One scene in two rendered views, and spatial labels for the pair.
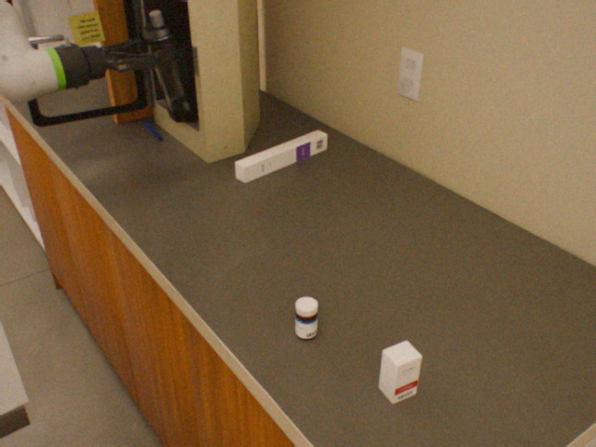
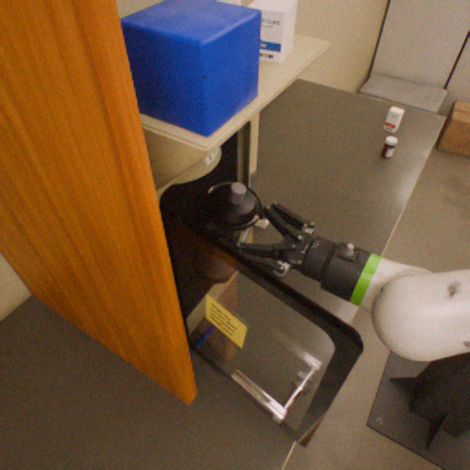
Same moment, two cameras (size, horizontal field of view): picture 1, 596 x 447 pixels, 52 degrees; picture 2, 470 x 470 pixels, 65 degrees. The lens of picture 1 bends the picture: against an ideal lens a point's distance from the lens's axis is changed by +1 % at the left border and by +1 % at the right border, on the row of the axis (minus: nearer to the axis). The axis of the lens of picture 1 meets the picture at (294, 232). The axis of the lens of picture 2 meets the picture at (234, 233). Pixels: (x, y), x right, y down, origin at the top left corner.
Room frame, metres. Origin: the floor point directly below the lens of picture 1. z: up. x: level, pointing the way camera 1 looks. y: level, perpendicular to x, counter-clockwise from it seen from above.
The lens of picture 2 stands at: (1.67, 0.79, 1.71)
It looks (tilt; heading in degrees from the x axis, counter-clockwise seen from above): 48 degrees down; 248
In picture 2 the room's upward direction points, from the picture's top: straight up
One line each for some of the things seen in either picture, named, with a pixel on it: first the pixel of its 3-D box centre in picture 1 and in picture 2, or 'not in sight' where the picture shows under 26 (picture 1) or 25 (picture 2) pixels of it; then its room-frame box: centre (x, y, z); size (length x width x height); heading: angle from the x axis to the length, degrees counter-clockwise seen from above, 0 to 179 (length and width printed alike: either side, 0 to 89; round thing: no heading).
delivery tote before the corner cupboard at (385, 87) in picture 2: not in sight; (397, 109); (-0.64, -1.33, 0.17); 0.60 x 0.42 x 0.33; 124
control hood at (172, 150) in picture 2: not in sight; (241, 109); (1.48, 0.36, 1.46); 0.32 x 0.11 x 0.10; 36
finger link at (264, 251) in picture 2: (123, 52); (264, 251); (1.46, 0.41, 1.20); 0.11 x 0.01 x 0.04; 154
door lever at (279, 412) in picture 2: not in sight; (267, 386); (1.56, 0.63, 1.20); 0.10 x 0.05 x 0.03; 117
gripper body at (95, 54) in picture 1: (102, 60); (304, 252); (1.39, 0.44, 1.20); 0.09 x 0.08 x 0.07; 126
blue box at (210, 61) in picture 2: not in sight; (194, 62); (1.56, 0.42, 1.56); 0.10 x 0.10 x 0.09; 36
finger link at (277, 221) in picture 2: (134, 60); (282, 227); (1.40, 0.37, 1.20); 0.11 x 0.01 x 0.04; 98
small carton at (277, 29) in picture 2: not in sight; (271, 29); (1.43, 0.32, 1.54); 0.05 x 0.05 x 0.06; 44
